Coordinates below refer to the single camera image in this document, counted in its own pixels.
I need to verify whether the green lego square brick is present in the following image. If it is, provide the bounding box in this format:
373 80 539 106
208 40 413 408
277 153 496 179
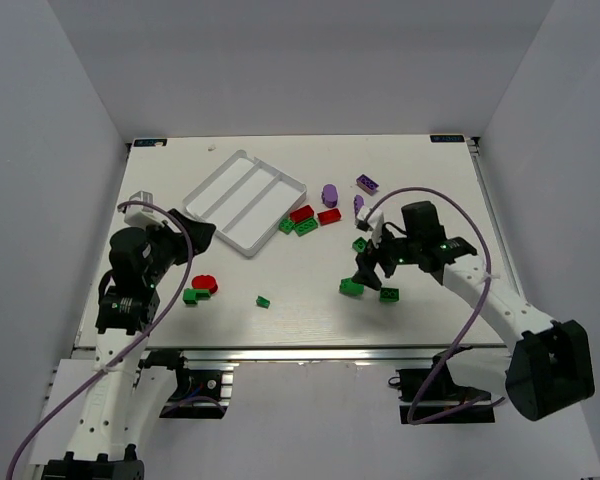
339 278 364 296

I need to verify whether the red rounded lego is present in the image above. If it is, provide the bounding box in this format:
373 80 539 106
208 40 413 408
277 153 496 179
191 275 218 295

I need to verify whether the green L-shaped lego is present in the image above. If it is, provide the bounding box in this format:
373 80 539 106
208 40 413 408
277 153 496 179
182 288 212 306

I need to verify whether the small green curved lego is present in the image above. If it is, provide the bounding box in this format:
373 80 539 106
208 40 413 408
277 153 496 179
256 296 270 308

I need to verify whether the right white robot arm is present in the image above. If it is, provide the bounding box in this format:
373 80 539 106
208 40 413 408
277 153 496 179
353 201 595 421

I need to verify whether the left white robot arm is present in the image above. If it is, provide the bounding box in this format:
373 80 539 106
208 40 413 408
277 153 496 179
42 209 216 479

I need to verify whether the green lego two-by-two brick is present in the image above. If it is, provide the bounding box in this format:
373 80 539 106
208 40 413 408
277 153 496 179
379 287 400 303

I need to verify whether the white divided tray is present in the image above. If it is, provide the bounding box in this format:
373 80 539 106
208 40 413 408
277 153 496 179
183 150 307 258

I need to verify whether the red lego brick right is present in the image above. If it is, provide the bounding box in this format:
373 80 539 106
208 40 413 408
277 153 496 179
317 208 341 226

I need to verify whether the red lego brick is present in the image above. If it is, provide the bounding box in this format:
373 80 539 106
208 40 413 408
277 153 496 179
317 208 341 226
289 205 314 224

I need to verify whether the purple arched lego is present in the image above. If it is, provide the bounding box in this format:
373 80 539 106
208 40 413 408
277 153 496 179
353 194 366 222

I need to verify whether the green long lego brick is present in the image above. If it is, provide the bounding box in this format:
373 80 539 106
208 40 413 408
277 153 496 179
294 218 319 237

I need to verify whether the purple rounded lego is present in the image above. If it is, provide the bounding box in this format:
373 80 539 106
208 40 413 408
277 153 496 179
321 184 339 209

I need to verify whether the purple lego brick far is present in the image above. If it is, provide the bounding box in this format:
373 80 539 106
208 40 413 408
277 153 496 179
356 174 379 195

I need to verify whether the red lego brick upper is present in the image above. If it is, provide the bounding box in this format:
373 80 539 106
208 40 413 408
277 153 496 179
289 205 314 224

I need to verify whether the green lego brick by tray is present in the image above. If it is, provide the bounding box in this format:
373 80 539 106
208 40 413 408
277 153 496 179
278 218 295 234

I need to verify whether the left blue label sticker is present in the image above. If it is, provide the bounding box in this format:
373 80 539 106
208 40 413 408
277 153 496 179
132 138 168 148

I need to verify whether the blue label sticker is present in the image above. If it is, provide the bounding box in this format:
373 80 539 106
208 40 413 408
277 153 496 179
132 138 168 148
429 134 465 143

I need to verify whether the right blue label sticker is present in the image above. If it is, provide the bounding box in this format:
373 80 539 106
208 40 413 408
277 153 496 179
429 134 465 143

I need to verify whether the aluminium table frame rail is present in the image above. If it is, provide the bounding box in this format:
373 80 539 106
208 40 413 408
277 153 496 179
72 344 511 365

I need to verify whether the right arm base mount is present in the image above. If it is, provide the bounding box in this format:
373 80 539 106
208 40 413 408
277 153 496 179
387 353 496 425

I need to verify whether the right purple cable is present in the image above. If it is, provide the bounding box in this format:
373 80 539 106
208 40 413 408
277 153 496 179
362 187 506 426

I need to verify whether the purple cable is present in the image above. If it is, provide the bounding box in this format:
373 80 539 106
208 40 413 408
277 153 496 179
362 187 506 426
4 200 196 480

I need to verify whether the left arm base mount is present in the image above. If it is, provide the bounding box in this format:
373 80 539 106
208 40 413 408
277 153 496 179
139 349 227 420

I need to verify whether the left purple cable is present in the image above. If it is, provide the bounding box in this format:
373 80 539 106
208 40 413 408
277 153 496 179
4 200 196 480

